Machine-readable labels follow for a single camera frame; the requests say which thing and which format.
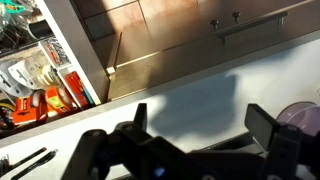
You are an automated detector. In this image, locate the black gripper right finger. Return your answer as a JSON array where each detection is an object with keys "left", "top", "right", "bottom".
[{"left": 244, "top": 103, "right": 282, "bottom": 152}]

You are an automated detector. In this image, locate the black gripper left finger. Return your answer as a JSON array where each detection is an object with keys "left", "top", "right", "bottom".
[{"left": 133, "top": 102, "right": 148, "bottom": 132}]

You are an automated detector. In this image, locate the black object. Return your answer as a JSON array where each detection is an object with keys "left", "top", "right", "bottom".
[{"left": 191, "top": 131, "right": 268, "bottom": 158}]

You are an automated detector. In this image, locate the purple plastic bowl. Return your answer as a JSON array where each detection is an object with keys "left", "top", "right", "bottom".
[{"left": 275, "top": 101, "right": 320, "bottom": 138}]

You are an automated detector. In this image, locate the red packaged item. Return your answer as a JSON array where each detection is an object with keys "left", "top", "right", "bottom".
[{"left": 64, "top": 70, "right": 96, "bottom": 108}]

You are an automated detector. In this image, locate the wooden base cabinet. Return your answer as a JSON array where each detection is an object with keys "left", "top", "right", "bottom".
[{"left": 71, "top": 0, "right": 320, "bottom": 102}]

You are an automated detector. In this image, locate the orange packaged item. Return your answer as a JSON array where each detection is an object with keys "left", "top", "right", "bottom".
[{"left": 44, "top": 85, "right": 78, "bottom": 115}]

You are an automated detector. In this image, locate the open kitchen drawer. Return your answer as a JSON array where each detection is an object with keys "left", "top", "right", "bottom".
[{"left": 0, "top": 0, "right": 112, "bottom": 139}]

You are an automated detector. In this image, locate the roll of tape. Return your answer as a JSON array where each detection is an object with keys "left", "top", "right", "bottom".
[{"left": 35, "top": 64, "right": 63, "bottom": 88}]

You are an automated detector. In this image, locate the clear pack of screws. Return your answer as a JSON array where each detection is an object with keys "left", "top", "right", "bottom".
[{"left": 38, "top": 38, "right": 72, "bottom": 68}]

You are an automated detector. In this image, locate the round metal cabinet knob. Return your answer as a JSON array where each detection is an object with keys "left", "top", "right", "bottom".
[
  {"left": 231, "top": 11, "right": 243, "bottom": 24},
  {"left": 209, "top": 19, "right": 221, "bottom": 32}
]

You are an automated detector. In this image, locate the orange tape measure box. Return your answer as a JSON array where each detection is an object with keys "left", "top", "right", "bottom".
[{"left": 11, "top": 91, "right": 49, "bottom": 126}]

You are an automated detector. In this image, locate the black pen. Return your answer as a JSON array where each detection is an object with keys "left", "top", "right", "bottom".
[{"left": 10, "top": 148, "right": 59, "bottom": 180}]

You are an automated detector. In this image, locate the red pen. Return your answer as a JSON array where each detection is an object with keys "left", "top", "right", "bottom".
[{"left": 9, "top": 146, "right": 48, "bottom": 169}]

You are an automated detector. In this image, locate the white blister pack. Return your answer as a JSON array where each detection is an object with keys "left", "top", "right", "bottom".
[{"left": 0, "top": 54, "right": 46, "bottom": 98}]

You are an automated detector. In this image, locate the black cylinder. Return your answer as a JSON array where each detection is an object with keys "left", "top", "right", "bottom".
[{"left": 27, "top": 19, "right": 54, "bottom": 40}]

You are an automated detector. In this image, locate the teal plastic tool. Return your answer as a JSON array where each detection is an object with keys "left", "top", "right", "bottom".
[{"left": 0, "top": 0, "right": 27, "bottom": 15}]

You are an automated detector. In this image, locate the long metal bar handle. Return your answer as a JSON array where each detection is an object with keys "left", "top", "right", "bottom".
[{"left": 215, "top": 10, "right": 289, "bottom": 45}]

